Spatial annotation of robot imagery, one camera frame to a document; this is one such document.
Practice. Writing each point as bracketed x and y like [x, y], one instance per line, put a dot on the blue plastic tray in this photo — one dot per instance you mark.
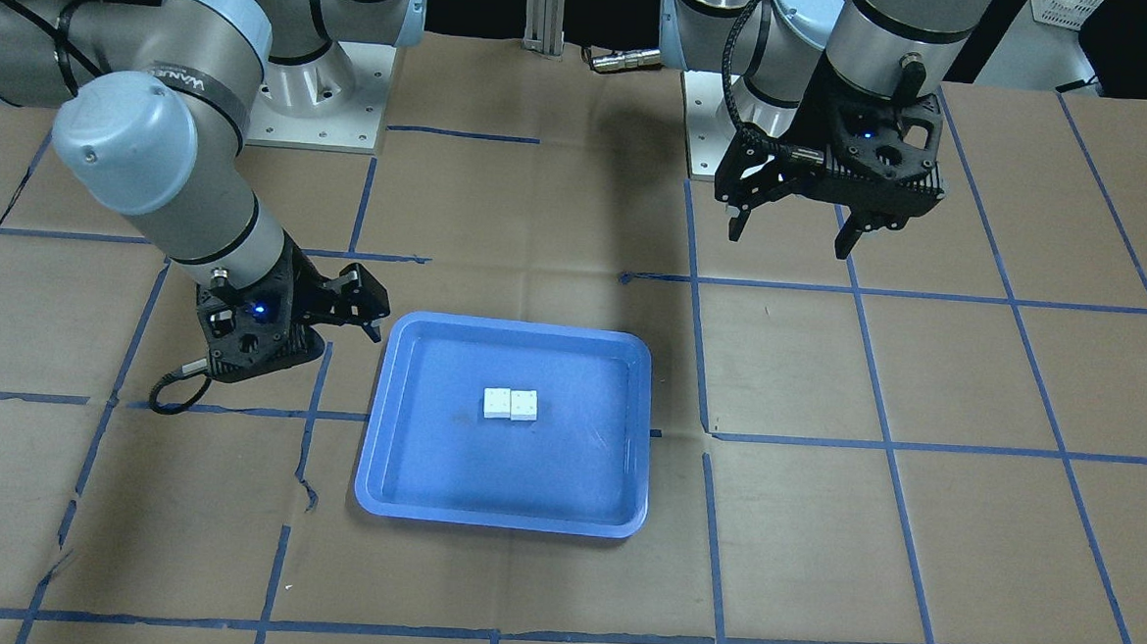
[582, 468]

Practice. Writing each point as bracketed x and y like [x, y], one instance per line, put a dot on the white block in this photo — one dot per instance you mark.
[523, 405]
[497, 402]

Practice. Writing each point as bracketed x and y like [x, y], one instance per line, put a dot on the aluminium frame post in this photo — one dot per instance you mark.
[543, 28]

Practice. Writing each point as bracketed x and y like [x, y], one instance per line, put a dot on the silver connector plug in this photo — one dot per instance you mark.
[617, 62]

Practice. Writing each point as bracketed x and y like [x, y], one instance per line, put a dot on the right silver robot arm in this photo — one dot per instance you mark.
[153, 105]

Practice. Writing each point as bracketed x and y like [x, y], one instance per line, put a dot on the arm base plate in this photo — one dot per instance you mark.
[708, 130]
[335, 103]

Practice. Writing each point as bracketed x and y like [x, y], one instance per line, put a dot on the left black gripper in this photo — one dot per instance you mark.
[823, 122]

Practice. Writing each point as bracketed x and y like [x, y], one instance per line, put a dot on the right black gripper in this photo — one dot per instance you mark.
[304, 286]

